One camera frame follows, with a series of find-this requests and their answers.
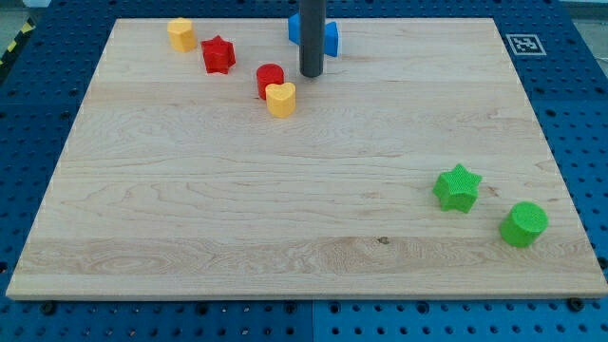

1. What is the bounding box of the red star block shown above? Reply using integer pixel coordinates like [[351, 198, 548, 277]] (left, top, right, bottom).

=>
[[200, 35, 236, 74]]

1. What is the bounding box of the red cylinder block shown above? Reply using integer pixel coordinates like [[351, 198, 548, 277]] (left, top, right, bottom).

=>
[[256, 64, 285, 100]]

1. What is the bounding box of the green star block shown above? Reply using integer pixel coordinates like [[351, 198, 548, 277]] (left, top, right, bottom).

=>
[[432, 163, 483, 214]]

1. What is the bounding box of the light wooden board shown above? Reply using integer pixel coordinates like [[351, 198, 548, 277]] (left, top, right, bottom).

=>
[[7, 18, 607, 301]]

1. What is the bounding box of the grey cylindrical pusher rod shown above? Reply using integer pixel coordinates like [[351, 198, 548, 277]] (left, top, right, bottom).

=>
[[299, 0, 327, 78]]

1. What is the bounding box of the yellow heart block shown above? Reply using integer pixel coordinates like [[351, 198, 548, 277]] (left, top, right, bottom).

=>
[[265, 82, 296, 118]]

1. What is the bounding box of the yellow black hazard tape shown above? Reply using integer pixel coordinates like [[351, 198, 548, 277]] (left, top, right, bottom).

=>
[[1, 17, 36, 67]]

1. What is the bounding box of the blue block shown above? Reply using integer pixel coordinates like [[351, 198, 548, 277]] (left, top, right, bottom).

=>
[[288, 13, 340, 57]]

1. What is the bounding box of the green cylinder block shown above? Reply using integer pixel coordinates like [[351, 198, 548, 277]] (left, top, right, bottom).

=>
[[499, 201, 549, 248]]

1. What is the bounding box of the white fiducial marker tag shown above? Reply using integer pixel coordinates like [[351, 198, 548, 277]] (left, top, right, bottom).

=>
[[506, 33, 546, 56]]

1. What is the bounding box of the yellow hexagon block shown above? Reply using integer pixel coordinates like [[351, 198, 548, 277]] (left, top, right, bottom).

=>
[[167, 17, 197, 52]]

